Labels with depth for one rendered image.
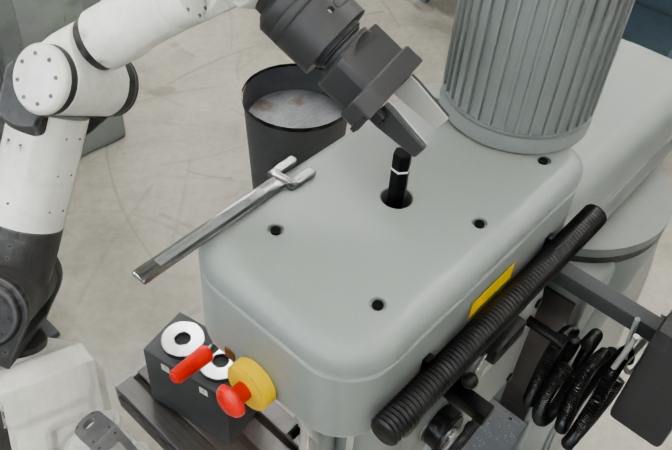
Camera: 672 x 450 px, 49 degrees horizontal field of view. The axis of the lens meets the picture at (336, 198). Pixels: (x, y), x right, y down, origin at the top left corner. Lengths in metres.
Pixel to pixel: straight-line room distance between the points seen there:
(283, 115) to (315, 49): 2.53
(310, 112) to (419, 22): 1.93
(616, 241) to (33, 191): 0.95
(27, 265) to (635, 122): 0.94
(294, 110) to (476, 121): 2.39
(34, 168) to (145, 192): 2.77
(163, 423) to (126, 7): 1.11
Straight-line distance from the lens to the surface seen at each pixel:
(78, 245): 3.49
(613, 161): 1.24
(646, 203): 1.48
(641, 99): 1.37
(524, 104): 0.91
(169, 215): 3.55
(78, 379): 1.03
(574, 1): 0.85
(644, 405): 1.15
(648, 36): 4.96
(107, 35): 0.85
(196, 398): 1.64
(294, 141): 3.05
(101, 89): 0.89
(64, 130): 0.91
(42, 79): 0.87
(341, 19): 0.74
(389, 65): 0.76
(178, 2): 0.81
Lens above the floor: 2.47
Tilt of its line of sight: 43 degrees down
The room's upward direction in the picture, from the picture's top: 5 degrees clockwise
